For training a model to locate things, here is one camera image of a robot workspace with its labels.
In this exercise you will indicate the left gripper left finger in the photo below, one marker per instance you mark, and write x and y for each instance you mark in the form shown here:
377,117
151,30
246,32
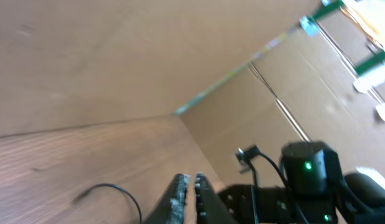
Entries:
170,208

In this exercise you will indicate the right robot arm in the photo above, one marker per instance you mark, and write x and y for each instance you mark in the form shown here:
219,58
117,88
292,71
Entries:
314,191

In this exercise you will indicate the cardboard box wall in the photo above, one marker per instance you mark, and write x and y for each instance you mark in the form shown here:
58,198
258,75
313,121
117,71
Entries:
65,64

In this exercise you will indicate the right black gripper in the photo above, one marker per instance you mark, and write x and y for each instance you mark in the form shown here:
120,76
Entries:
249,204

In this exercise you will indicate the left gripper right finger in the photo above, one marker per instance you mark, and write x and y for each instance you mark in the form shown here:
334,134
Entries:
209,207

